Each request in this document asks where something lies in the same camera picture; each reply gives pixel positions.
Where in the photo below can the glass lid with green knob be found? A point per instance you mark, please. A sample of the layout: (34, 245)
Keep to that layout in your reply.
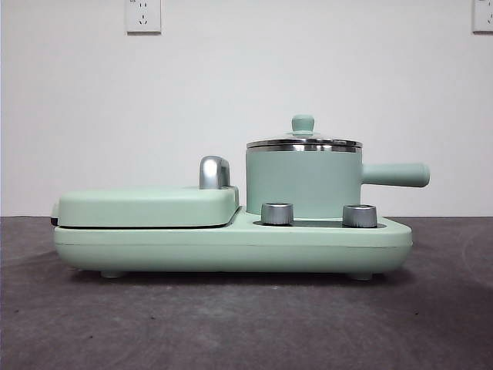
(303, 123)

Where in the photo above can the silver control knob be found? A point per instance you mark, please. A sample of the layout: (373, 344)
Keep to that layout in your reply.
(277, 214)
(359, 216)

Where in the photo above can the mint green breakfast maker base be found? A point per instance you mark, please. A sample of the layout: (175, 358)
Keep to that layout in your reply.
(231, 246)

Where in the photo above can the mint green griddle cover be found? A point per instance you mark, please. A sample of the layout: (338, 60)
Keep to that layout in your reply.
(135, 208)

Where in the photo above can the white wall socket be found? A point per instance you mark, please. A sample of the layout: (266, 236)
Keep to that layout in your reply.
(483, 15)
(143, 17)

